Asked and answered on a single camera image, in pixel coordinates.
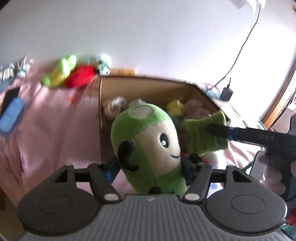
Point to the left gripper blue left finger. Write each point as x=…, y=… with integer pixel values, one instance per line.
x=112, y=169

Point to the green knitted sock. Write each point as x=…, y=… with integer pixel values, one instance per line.
x=199, y=140

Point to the brown cardboard box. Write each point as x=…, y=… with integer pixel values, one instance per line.
x=157, y=91

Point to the yellow plush toy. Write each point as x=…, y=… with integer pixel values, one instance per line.
x=175, y=108

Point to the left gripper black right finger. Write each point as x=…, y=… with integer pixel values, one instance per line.
x=188, y=165

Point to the mauve teddy bear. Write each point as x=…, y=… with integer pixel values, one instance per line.
x=194, y=110

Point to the white green fluffy plush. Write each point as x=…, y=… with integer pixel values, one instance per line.
x=104, y=64

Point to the yellow brown book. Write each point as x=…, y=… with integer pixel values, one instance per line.
x=122, y=72

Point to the black charger adapter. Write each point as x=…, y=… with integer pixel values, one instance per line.
x=226, y=93

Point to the lime green plush toy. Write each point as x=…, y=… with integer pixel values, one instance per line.
x=60, y=72

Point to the green bean plush doll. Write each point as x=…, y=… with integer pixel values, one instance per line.
x=146, y=144

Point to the white fluffy towel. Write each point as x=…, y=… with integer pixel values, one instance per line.
x=216, y=159

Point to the red plush cushion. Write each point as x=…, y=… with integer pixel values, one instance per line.
x=80, y=76

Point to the black smartphone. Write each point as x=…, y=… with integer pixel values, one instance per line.
x=10, y=95

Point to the person's right hand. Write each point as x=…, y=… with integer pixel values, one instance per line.
x=272, y=177

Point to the grey pink socks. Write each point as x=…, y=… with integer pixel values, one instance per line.
x=113, y=107

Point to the blue glasses case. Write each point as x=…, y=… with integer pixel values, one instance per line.
x=11, y=115

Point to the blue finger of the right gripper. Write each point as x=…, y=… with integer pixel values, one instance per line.
x=233, y=134

